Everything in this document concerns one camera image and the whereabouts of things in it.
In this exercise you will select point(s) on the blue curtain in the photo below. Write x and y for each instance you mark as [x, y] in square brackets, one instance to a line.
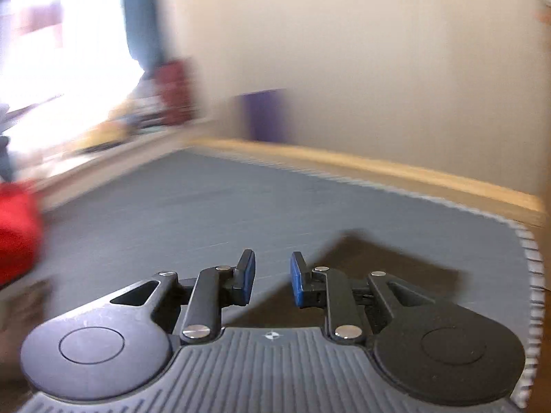
[144, 13]

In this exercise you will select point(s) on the bright window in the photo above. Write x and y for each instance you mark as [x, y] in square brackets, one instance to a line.
[64, 38]

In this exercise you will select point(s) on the red blanket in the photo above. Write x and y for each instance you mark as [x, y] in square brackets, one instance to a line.
[15, 232]

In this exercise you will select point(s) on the dark red printed cloth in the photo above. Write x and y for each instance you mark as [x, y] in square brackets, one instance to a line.
[175, 92]

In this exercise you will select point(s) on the yellow soft toy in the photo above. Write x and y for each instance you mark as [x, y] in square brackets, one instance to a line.
[105, 135]

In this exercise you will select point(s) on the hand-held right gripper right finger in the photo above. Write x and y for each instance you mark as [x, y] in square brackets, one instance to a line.
[297, 276]

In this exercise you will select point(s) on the grey quilted mat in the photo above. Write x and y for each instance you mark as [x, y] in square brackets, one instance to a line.
[215, 206]

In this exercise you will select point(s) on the purple box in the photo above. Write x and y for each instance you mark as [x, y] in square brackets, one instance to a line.
[263, 116]

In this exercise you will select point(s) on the wooden bed frame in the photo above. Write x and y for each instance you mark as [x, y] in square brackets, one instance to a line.
[387, 172]

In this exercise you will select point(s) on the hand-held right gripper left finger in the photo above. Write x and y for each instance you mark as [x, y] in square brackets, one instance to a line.
[247, 276]

